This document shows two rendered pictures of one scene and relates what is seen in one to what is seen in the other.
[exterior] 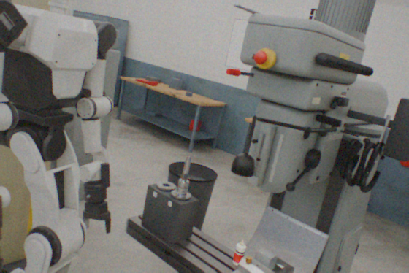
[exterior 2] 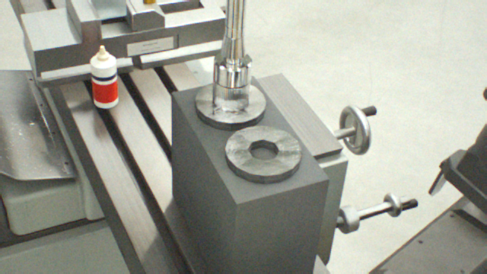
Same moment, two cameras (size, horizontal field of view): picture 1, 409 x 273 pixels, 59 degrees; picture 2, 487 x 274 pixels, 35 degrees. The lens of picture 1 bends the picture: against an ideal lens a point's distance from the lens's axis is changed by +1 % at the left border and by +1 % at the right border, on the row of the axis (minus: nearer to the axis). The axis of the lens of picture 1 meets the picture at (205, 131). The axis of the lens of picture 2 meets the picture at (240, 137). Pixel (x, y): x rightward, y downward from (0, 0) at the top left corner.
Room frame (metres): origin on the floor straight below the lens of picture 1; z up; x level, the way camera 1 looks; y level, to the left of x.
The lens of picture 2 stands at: (2.19, 0.39, 1.71)
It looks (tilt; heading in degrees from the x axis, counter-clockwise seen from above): 40 degrees down; 205
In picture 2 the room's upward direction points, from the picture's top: 4 degrees clockwise
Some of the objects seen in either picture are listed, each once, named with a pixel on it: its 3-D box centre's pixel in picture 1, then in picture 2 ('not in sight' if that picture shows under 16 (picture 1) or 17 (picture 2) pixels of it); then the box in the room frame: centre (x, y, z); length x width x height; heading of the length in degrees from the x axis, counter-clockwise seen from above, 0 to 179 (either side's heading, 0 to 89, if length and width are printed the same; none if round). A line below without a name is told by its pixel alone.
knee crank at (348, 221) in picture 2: not in sight; (377, 209); (0.95, 0.16, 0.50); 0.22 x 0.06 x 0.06; 142
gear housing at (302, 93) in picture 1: (299, 89); not in sight; (1.31, -0.30, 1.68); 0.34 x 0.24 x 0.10; 142
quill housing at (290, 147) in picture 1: (280, 145); not in sight; (1.28, -0.28, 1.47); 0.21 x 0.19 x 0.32; 52
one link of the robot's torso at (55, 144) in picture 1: (25, 128); not in sight; (1.20, 0.61, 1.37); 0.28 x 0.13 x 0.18; 71
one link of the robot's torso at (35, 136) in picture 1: (38, 141); not in sight; (1.18, 0.55, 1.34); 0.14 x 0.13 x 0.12; 161
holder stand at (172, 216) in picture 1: (169, 209); (242, 183); (1.52, 0.09, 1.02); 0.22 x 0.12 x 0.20; 51
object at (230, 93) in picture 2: (182, 188); (231, 84); (1.49, 0.05, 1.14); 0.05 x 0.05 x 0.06
